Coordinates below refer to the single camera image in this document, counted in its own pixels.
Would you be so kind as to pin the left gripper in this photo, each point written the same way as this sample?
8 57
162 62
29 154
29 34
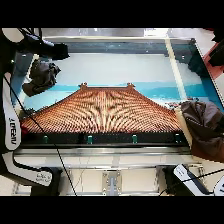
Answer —
60 51

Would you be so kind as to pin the brown T-shirt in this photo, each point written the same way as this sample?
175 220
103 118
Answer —
203 123

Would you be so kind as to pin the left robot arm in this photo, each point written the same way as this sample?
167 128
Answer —
10 116

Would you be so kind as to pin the red garment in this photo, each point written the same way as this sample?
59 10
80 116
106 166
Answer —
25 131

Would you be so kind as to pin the orange-brown garment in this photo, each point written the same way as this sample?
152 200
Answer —
211 156

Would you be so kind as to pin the silver frame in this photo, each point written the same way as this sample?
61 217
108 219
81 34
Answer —
111 181

